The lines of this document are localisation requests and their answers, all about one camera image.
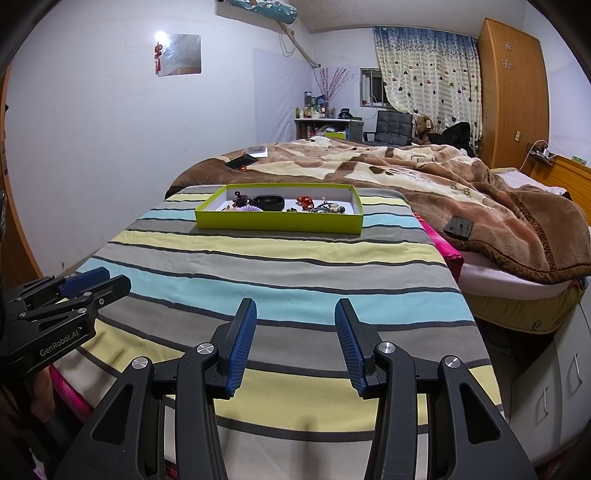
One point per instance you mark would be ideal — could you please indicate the white cabinet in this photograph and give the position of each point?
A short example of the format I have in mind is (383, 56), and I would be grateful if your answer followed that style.
(549, 383)

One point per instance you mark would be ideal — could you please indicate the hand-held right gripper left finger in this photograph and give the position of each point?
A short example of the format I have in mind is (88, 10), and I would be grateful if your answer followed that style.
(240, 350)

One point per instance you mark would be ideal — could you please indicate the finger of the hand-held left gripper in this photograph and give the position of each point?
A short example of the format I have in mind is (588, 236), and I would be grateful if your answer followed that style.
(111, 288)
(85, 279)

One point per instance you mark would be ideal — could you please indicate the black phone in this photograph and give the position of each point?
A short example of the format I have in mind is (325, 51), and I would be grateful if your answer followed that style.
(240, 162)

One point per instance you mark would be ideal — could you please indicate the striped blanket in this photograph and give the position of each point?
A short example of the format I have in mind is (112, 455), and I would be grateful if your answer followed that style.
(277, 263)

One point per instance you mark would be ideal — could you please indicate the white shelf desk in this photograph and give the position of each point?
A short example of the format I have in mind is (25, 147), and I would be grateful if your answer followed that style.
(323, 127)

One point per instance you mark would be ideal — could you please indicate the window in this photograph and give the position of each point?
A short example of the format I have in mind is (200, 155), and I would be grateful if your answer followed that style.
(371, 87)

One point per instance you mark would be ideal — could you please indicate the wooden door frame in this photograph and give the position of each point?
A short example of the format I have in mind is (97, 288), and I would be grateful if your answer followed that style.
(18, 207)

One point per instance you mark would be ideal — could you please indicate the brown teddy bear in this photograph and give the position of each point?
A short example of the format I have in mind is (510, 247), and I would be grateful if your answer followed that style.
(424, 127)

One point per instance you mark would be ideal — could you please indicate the green cardboard box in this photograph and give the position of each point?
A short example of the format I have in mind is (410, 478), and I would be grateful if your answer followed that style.
(277, 221)

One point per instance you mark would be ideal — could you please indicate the brown patterned blanket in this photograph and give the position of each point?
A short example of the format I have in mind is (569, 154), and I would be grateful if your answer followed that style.
(415, 175)

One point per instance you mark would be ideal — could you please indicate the heart print curtain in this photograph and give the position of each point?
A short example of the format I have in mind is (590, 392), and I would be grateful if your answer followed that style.
(429, 74)

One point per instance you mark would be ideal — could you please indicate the pink cloth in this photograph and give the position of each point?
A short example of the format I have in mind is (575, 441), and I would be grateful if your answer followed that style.
(443, 251)

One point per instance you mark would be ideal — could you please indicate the row of bottles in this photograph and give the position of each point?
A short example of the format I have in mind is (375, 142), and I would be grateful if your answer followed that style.
(314, 108)

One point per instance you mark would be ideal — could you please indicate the teal patterned tube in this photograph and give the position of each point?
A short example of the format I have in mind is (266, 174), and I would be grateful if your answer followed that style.
(263, 8)

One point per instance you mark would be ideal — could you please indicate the mattress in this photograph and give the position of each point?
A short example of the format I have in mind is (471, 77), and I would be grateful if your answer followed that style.
(517, 304)

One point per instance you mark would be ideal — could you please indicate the black clothing pile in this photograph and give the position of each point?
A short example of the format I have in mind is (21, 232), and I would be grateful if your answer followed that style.
(455, 136)

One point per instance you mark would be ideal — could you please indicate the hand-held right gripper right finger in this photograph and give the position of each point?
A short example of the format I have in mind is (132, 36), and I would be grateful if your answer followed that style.
(351, 350)

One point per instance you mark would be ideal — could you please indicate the red hanging ornament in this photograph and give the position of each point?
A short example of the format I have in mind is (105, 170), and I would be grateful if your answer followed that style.
(158, 57)

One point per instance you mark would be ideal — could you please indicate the black fitness band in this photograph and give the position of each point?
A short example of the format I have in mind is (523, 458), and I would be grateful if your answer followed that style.
(270, 202)

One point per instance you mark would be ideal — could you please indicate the black desk telephone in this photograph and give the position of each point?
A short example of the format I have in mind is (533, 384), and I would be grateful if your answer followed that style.
(345, 112)

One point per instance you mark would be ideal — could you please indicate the wall mirror sheet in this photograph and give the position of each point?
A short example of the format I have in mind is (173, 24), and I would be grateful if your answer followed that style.
(182, 53)

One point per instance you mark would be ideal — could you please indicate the small white box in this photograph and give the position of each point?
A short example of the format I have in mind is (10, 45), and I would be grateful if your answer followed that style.
(257, 151)

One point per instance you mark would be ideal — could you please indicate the wooden wardrobe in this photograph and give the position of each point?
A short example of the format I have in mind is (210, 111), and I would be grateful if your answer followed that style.
(512, 92)

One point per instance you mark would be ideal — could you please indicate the wooden headboard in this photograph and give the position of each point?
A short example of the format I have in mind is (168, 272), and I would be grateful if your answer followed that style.
(568, 177)

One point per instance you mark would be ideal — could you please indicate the pink flower branches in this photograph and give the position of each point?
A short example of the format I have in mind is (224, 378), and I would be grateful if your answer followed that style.
(332, 81)

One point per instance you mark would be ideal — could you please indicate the wooden branch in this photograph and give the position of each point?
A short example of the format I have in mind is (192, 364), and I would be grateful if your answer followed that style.
(300, 46)

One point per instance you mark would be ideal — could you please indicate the black rectangular case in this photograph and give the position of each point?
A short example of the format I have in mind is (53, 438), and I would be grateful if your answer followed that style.
(459, 227)

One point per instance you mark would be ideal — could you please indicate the black office chair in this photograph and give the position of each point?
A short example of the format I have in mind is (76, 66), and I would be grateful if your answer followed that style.
(392, 127)

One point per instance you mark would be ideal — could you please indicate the red hair clip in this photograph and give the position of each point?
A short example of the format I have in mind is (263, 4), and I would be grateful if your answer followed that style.
(304, 201)

